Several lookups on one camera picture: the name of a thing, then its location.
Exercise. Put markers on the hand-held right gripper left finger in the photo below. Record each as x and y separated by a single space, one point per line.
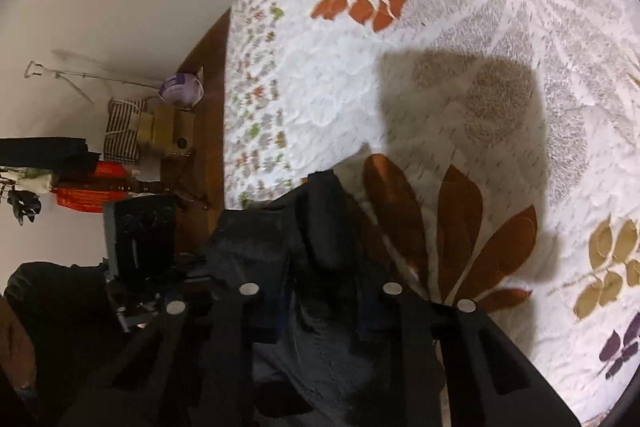
227 357

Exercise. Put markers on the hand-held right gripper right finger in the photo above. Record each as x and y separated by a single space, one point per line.
415 357

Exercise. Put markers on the black pants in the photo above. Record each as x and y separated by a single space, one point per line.
320 357

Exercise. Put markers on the person's left forearm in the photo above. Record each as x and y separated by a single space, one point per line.
55 322

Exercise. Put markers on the orange plastic bag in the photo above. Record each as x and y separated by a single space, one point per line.
85 197

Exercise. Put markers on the striped bag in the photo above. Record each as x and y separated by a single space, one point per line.
120 137

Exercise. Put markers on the cardboard box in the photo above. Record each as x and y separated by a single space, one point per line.
167 127

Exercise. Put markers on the small black object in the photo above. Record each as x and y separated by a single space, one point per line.
22 205

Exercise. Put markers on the dark cloth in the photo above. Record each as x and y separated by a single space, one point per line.
45 154

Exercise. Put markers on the thin metal pole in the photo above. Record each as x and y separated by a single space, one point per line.
90 75

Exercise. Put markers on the floral quilt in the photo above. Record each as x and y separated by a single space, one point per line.
450 82

